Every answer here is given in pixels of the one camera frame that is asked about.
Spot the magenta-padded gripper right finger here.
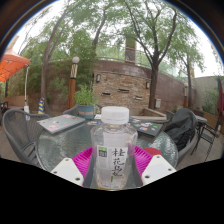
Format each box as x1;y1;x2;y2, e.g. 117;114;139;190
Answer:
127;143;177;188

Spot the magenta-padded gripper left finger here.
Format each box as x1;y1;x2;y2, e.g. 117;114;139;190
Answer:
50;146;98;189

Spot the clear plastic bottle white cap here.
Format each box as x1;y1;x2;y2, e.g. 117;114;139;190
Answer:
90;105;139;191

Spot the flat round red coaster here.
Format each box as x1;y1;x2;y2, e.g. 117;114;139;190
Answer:
143;146;164;157

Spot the black laptop with stickers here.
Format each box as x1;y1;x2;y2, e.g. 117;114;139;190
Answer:
128;116;165;138

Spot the small colourful card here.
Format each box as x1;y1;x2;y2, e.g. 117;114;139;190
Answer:
86;120;101;127

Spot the silver laptop with stickers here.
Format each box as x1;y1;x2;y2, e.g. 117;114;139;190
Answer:
36;113;87;135

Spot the black jacket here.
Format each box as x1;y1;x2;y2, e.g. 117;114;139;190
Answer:
163;107;199;153

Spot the green plant in blue pot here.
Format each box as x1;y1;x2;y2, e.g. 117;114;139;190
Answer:
73;83;99;121

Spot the blue yellow striped cone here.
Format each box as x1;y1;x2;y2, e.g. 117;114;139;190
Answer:
37;97;46;116

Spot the round dark patio table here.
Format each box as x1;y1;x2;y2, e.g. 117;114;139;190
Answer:
195;114;209;127

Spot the forked dark-trunk tree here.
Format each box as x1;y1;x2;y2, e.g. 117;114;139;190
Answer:
116;0;208;110

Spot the leaning-trunk tree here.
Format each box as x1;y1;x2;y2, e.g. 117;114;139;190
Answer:
16;1;111;114

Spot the closed red parasol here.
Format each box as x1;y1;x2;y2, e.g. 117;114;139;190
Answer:
216;76;224;118

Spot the orange canopy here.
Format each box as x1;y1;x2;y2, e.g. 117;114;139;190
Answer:
0;46;31;84

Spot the short wooden lamp post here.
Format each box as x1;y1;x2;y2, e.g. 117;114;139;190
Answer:
183;82;190;109

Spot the globe-topped lamp post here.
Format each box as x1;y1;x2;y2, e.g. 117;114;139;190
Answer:
67;55;81;110

